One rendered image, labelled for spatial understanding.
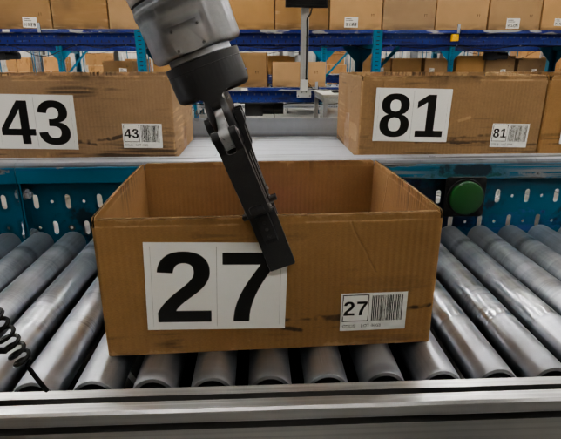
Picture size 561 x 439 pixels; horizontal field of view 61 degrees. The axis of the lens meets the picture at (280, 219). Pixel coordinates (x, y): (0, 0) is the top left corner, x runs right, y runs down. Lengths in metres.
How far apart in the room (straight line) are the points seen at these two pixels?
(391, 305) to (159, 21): 0.39
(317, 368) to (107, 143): 0.68
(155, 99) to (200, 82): 0.56
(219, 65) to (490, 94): 0.74
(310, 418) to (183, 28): 0.40
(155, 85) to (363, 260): 0.62
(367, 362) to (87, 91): 0.75
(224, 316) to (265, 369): 0.08
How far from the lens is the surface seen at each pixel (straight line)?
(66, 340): 0.67
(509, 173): 1.09
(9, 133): 1.13
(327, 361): 0.58
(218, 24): 0.47
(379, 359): 0.59
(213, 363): 0.58
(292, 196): 0.82
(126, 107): 1.04
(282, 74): 5.28
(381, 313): 0.59
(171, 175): 0.81
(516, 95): 1.13
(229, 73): 0.47
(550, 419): 0.62
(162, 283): 0.56
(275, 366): 0.57
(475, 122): 1.10
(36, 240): 1.04
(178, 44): 0.46
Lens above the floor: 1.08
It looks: 19 degrees down
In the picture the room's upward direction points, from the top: straight up
